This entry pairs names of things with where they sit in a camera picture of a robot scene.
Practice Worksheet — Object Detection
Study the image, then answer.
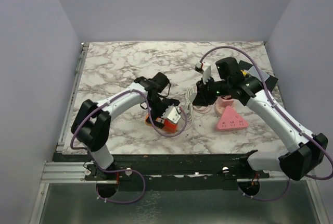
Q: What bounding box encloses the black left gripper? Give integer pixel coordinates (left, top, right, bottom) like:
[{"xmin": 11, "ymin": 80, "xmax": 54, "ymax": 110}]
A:
[{"xmin": 146, "ymin": 96, "xmax": 180, "ymax": 129}]

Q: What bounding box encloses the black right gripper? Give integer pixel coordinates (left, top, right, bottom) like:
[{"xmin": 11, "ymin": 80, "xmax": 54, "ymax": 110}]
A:
[{"xmin": 193, "ymin": 75, "xmax": 231, "ymax": 106}]

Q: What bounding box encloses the pink power cable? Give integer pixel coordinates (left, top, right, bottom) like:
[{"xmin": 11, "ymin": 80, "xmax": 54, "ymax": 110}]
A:
[{"xmin": 194, "ymin": 104, "xmax": 213, "ymax": 114}]

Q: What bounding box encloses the round pink power strip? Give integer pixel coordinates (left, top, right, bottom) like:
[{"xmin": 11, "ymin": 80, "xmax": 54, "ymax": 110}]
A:
[{"xmin": 213, "ymin": 103, "xmax": 233, "ymax": 116}]

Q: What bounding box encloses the red cube socket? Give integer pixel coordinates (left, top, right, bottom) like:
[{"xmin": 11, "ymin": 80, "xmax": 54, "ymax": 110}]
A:
[{"xmin": 154, "ymin": 117, "xmax": 178, "ymax": 134}]

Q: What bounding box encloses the white power cable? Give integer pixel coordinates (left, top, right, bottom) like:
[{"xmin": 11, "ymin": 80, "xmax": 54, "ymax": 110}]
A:
[{"xmin": 181, "ymin": 88, "xmax": 196, "ymax": 131}]

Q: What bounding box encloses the pink triangular power strip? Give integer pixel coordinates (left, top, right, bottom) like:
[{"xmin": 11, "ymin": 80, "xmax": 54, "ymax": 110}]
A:
[{"xmin": 216, "ymin": 106, "xmax": 249, "ymax": 131}]

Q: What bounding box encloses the orange power strip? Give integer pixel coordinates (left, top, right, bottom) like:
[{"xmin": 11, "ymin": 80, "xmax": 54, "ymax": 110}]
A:
[{"xmin": 145, "ymin": 114, "xmax": 152, "ymax": 127}]

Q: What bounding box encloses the white usb charger plug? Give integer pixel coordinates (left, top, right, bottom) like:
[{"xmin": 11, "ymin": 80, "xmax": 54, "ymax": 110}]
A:
[{"xmin": 187, "ymin": 91, "xmax": 197, "ymax": 102}]

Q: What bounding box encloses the pink cube socket adapter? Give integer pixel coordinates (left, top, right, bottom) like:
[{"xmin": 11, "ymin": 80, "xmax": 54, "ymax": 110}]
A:
[{"xmin": 216, "ymin": 97, "xmax": 234, "ymax": 107}]

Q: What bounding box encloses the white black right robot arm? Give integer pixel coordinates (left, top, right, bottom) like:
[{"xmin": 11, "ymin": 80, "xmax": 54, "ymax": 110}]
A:
[{"xmin": 193, "ymin": 57, "xmax": 328, "ymax": 181}]

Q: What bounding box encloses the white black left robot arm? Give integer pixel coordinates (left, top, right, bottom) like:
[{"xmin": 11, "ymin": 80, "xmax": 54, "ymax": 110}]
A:
[{"xmin": 71, "ymin": 72, "xmax": 181, "ymax": 180}]

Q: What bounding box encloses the black flat box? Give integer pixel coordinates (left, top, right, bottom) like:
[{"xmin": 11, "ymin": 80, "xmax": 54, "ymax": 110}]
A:
[{"xmin": 239, "ymin": 60, "xmax": 278, "ymax": 92}]

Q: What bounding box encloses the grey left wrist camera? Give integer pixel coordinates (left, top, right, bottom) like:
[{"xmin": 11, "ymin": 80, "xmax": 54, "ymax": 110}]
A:
[{"xmin": 162, "ymin": 106, "xmax": 181, "ymax": 124}]

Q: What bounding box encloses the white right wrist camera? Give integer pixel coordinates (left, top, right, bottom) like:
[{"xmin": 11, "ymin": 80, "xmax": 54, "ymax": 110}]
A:
[{"xmin": 195, "ymin": 61, "xmax": 211, "ymax": 84}]

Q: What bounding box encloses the white grey network switch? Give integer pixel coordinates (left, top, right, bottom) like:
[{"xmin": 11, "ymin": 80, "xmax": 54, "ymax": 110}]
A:
[{"xmin": 248, "ymin": 66, "xmax": 270, "ymax": 81}]

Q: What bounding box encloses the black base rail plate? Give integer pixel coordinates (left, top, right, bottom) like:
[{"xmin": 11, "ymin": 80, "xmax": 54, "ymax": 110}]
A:
[{"xmin": 52, "ymin": 153, "xmax": 269, "ymax": 191}]

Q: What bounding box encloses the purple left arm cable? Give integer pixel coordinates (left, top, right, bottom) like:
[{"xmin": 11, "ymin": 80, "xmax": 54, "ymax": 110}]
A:
[{"xmin": 70, "ymin": 89, "xmax": 188, "ymax": 204}]

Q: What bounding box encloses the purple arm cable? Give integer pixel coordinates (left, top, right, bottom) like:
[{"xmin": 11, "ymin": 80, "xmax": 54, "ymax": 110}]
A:
[
  {"xmin": 200, "ymin": 46, "xmax": 333, "ymax": 202},
  {"xmin": 70, "ymin": 89, "xmax": 188, "ymax": 204}
]

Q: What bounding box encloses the aluminium frame rail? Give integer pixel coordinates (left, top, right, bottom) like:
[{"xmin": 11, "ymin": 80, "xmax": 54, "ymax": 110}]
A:
[{"xmin": 28, "ymin": 42, "xmax": 333, "ymax": 224}]

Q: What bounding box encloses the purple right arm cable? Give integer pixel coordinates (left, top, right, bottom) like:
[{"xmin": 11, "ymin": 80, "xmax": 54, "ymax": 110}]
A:
[{"xmin": 200, "ymin": 46, "xmax": 333, "ymax": 202}]

